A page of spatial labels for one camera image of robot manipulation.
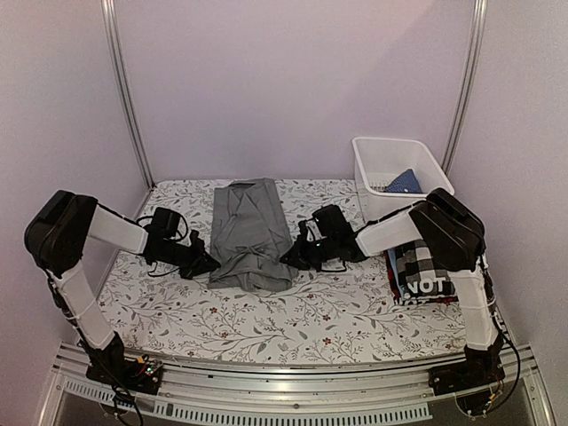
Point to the grey long sleeve shirt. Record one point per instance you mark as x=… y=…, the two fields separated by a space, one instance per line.
x=249 y=235

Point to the floral patterned table cloth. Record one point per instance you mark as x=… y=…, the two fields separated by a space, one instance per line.
x=323 y=318

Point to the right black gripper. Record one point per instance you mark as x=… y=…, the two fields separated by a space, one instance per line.
x=297 y=258

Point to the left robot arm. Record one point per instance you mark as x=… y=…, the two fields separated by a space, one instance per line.
x=56 y=237

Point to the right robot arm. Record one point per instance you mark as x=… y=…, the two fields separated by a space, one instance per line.
x=454 y=236

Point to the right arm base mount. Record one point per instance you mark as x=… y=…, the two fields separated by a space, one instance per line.
x=479 y=368

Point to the left metal corner post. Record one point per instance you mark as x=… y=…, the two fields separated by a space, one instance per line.
x=123 y=87

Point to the aluminium front rail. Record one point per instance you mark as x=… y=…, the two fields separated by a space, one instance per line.
x=197 y=392

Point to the blue dotted cloth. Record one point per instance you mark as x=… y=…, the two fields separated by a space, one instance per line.
x=406 y=182

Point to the right metal corner post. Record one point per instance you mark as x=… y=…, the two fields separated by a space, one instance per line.
x=476 y=37

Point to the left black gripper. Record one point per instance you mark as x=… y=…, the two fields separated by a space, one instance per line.
x=202 y=262

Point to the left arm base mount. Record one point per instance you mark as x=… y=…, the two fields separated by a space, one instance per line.
x=142 y=374

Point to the white plastic bin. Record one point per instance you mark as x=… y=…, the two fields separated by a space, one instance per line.
x=379 y=161

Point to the metal corner post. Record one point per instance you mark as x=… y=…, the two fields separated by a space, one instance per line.
x=123 y=87
x=476 y=37

